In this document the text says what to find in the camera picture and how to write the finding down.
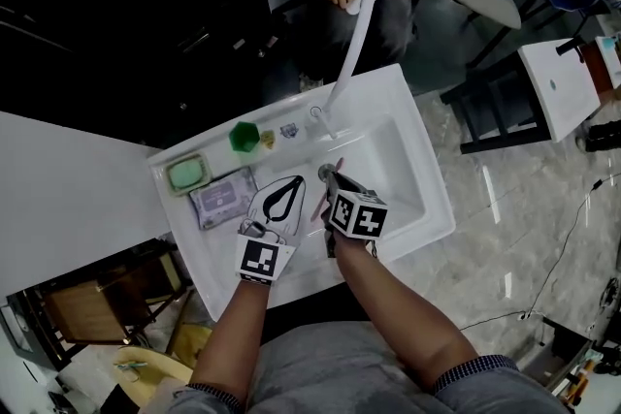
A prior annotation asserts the round wooden table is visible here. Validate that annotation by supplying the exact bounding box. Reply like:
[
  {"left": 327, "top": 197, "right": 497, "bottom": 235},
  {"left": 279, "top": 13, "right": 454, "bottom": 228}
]
[{"left": 112, "top": 346, "right": 195, "bottom": 414}]

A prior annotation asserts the green soap bar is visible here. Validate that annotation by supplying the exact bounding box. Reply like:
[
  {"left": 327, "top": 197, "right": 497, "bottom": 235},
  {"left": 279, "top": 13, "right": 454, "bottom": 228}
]
[{"left": 168, "top": 158, "right": 208, "bottom": 190}]

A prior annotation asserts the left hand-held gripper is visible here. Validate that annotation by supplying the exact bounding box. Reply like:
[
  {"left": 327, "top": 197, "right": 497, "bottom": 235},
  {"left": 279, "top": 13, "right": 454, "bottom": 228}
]
[{"left": 236, "top": 175, "right": 308, "bottom": 284}]

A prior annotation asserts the green cup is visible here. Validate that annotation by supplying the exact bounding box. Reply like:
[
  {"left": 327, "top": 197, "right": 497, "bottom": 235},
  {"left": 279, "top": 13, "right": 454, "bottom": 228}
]
[{"left": 228, "top": 120, "right": 262, "bottom": 155}]

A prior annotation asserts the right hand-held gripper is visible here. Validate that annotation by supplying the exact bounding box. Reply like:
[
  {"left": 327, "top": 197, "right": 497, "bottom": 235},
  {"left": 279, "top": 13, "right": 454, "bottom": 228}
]
[{"left": 323, "top": 168, "right": 389, "bottom": 242}]

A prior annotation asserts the black power cable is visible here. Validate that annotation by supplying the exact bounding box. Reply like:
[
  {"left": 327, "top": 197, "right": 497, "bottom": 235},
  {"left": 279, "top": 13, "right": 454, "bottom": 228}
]
[{"left": 460, "top": 176, "right": 617, "bottom": 331}]

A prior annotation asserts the black faucet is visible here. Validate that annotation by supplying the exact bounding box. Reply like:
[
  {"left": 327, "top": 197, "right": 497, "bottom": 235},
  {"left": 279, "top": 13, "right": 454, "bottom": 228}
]
[{"left": 555, "top": 33, "right": 588, "bottom": 62}]

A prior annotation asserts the brown wooden chair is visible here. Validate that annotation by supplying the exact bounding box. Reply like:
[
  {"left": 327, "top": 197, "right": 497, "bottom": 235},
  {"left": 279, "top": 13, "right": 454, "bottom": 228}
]
[{"left": 41, "top": 239, "right": 193, "bottom": 348}]

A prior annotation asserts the black metal sink stand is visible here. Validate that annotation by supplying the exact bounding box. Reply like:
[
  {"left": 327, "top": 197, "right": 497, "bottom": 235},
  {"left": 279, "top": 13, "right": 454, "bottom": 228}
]
[{"left": 440, "top": 62, "right": 554, "bottom": 155}]

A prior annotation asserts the pink toothbrush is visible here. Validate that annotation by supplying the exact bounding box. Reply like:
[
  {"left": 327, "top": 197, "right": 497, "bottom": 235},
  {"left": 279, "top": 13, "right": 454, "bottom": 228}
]
[{"left": 311, "top": 156, "right": 345, "bottom": 224}]

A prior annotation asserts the person's left forearm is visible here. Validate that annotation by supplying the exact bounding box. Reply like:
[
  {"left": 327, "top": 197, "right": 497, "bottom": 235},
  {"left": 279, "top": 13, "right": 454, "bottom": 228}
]
[{"left": 188, "top": 278, "right": 273, "bottom": 408}]

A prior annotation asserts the pale green soap dish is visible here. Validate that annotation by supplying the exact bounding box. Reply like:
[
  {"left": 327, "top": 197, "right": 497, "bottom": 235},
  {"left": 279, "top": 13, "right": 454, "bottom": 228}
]
[{"left": 162, "top": 152, "right": 213, "bottom": 198}]

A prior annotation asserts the white gooseneck faucet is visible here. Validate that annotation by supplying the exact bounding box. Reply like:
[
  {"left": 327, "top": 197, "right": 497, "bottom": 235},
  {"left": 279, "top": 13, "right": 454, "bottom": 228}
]
[{"left": 304, "top": 0, "right": 377, "bottom": 141}]

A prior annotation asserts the round wooden stool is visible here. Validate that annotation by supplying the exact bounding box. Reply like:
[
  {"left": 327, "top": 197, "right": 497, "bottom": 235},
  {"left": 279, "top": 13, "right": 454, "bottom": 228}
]
[{"left": 167, "top": 323, "right": 214, "bottom": 369}]

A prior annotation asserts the small white sink basin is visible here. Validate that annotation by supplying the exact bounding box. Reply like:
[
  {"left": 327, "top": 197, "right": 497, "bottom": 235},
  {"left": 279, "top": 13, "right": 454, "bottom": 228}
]
[{"left": 516, "top": 37, "right": 601, "bottom": 143}]

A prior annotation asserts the white sink with drainboard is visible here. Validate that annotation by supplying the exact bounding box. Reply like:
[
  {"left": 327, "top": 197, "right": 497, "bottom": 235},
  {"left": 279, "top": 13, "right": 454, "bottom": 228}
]
[{"left": 147, "top": 62, "right": 457, "bottom": 324}]

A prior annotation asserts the person's right forearm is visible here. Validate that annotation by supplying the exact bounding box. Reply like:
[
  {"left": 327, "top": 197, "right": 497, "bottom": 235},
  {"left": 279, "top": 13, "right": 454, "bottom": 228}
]
[{"left": 332, "top": 235, "right": 479, "bottom": 397}]

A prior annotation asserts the purple wet wipes pack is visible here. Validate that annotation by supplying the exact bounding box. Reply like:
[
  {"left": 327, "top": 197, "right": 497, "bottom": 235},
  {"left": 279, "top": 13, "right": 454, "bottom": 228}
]
[{"left": 187, "top": 166, "right": 261, "bottom": 232}]

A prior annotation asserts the brown wooden cabinet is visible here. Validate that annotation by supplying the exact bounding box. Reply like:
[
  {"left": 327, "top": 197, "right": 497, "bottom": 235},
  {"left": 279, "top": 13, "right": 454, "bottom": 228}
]
[{"left": 579, "top": 36, "right": 621, "bottom": 96}]

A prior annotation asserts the black plastic drawer cabinet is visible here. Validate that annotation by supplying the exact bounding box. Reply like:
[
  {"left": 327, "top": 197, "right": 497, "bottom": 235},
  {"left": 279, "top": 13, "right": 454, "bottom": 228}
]
[{"left": 0, "top": 0, "right": 273, "bottom": 146}]

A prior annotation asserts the person's gray shirt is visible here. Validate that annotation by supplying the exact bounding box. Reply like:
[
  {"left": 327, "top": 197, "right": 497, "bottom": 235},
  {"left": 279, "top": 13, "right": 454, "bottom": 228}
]
[{"left": 159, "top": 322, "right": 572, "bottom": 414}]

